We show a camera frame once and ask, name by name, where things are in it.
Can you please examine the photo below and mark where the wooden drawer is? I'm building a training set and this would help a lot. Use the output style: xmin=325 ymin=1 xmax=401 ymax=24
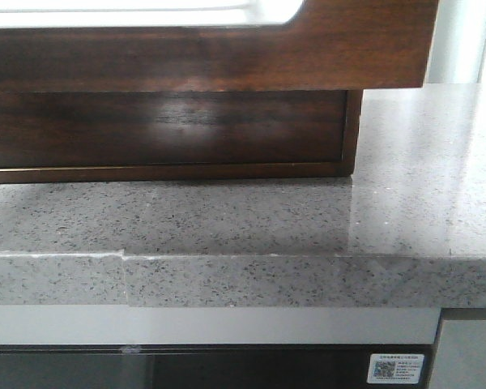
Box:
xmin=0 ymin=91 xmax=347 ymax=168
xmin=0 ymin=1 xmax=437 ymax=92

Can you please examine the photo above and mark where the white plastic drawer handle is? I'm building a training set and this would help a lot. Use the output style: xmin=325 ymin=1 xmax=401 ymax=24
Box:
xmin=0 ymin=0 xmax=304 ymax=29

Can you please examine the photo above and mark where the dark wooden drawer cabinet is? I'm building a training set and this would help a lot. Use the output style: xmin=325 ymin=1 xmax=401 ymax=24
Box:
xmin=0 ymin=90 xmax=363 ymax=183

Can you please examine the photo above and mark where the white QR code sticker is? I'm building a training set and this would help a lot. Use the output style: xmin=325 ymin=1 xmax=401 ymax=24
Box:
xmin=366 ymin=353 xmax=425 ymax=385

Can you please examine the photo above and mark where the grey cabinet door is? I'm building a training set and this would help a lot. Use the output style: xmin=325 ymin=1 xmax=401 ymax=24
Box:
xmin=428 ymin=309 xmax=486 ymax=388

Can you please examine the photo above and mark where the grey window curtain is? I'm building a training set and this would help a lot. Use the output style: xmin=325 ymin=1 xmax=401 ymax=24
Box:
xmin=424 ymin=0 xmax=486 ymax=85

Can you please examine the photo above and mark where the black glass appliance front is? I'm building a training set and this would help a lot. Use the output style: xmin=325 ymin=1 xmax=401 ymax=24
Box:
xmin=0 ymin=344 xmax=433 ymax=388

